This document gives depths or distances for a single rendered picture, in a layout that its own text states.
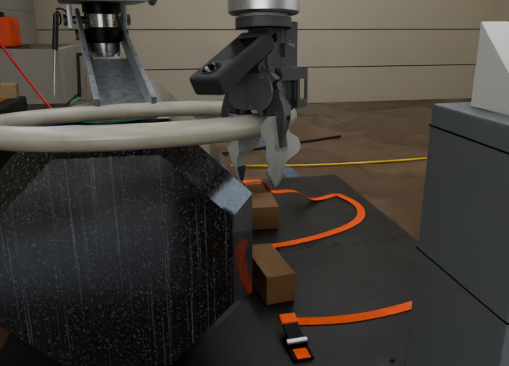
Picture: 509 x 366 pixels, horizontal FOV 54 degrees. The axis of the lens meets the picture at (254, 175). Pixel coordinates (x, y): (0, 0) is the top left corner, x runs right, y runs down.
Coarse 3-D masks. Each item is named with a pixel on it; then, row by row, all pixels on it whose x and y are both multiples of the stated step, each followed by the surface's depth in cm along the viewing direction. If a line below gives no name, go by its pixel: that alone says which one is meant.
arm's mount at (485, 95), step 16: (480, 32) 123; (496, 32) 121; (480, 48) 123; (496, 48) 117; (480, 64) 123; (496, 64) 117; (480, 80) 124; (496, 80) 118; (480, 96) 124; (496, 96) 118; (496, 112) 118
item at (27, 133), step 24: (0, 120) 77; (24, 120) 84; (48, 120) 89; (72, 120) 93; (192, 120) 58; (216, 120) 59; (240, 120) 61; (0, 144) 58; (24, 144) 56; (48, 144) 55; (72, 144) 55; (96, 144) 55; (120, 144) 55; (144, 144) 56; (168, 144) 57; (192, 144) 58
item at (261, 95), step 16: (256, 16) 60; (272, 16) 60; (288, 16) 61; (272, 32) 62; (288, 32) 64; (288, 48) 65; (256, 64) 61; (272, 64) 63; (288, 64) 65; (240, 80) 63; (256, 80) 62; (272, 80) 60; (288, 80) 63; (304, 80) 66; (240, 96) 64; (256, 96) 62; (272, 96) 61; (288, 96) 65; (304, 96) 67; (240, 112) 64
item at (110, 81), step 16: (64, 16) 146; (80, 16) 148; (128, 16) 152; (80, 32) 130; (128, 48) 126; (96, 64) 123; (112, 64) 124; (128, 64) 125; (96, 80) 115; (112, 80) 116; (128, 80) 116; (144, 80) 106; (96, 96) 97; (112, 96) 108; (128, 96) 109; (144, 96) 108
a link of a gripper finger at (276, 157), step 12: (264, 120) 62; (264, 132) 63; (276, 132) 61; (288, 132) 65; (276, 144) 62; (288, 144) 64; (276, 156) 62; (288, 156) 64; (276, 168) 63; (276, 180) 64
